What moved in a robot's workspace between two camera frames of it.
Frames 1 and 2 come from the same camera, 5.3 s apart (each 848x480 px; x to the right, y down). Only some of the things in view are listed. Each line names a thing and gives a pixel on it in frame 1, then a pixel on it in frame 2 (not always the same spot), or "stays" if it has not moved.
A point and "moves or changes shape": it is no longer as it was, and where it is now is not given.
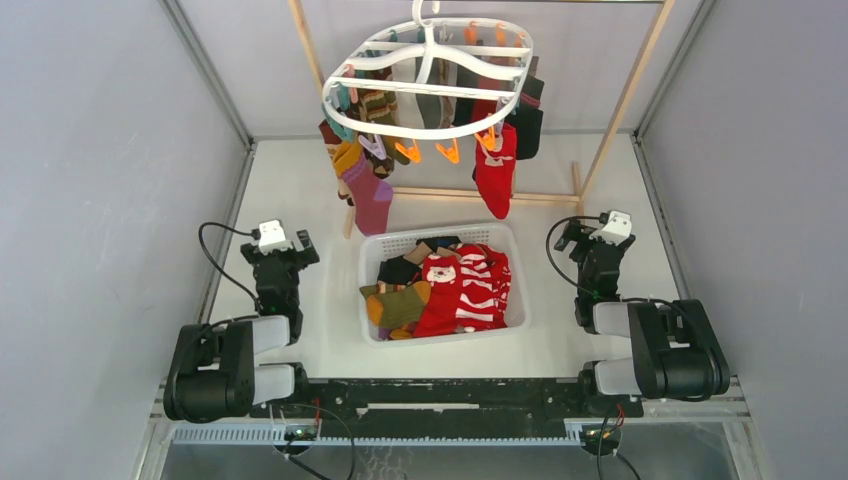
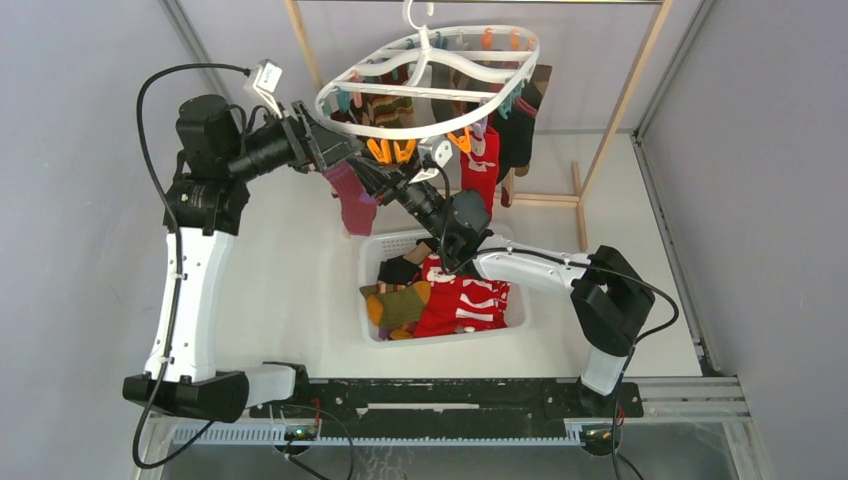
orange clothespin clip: [413, 153] -> [382, 154]
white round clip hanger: [431, 78] moves or changes shape
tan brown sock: [417, 254] stays
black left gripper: [302, 258] -> [313, 147]
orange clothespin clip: [451, 153] -> [403, 156]
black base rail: [443, 408] stays
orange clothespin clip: [490, 140] -> [463, 141]
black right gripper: [574, 231] -> [387, 182]
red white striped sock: [485, 279] stays
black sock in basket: [399, 270] stays
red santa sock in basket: [440, 312] stays
